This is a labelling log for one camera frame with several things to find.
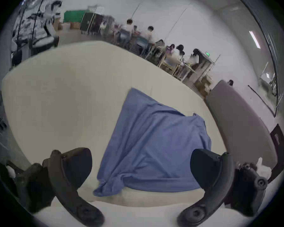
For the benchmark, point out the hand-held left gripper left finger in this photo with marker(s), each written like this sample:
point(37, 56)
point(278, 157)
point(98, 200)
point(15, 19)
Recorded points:
point(68, 174)

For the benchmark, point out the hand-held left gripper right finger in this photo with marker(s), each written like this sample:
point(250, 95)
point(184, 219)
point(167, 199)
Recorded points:
point(213, 174)

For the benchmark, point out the blue garment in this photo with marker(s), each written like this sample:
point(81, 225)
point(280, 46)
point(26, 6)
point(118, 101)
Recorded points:
point(153, 145)

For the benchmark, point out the bed with beige sheet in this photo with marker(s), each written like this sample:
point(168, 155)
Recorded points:
point(66, 98)

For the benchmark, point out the group of people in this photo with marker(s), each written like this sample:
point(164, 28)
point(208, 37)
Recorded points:
point(165, 46)

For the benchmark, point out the black framed panel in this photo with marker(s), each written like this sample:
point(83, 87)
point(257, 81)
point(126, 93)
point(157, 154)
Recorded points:
point(91, 22)

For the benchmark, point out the green board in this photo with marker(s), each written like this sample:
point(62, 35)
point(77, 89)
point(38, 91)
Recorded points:
point(73, 16)

